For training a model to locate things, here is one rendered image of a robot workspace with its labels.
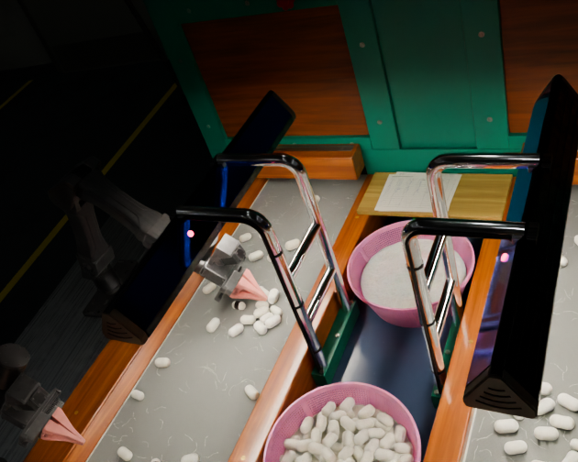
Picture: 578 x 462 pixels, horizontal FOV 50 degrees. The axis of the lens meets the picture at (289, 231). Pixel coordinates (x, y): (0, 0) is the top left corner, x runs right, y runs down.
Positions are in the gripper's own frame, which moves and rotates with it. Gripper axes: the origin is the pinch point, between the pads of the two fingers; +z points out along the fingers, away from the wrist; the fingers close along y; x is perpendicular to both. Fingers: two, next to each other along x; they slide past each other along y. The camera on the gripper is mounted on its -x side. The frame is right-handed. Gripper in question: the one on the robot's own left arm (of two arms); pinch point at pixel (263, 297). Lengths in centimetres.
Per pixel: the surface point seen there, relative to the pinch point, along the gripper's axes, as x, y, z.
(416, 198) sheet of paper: -18.5, 32.8, 18.9
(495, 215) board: -30, 28, 33
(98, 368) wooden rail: 18.0, -25.4, -22.6
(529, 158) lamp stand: -64, 3, 20
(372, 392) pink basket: -20.0, -18.1, 23.9
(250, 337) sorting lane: 0.9, -9.6, 1.8
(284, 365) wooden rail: -8.7, -16.2, 9.3
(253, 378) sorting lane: -2.5, -18.8, 5.8
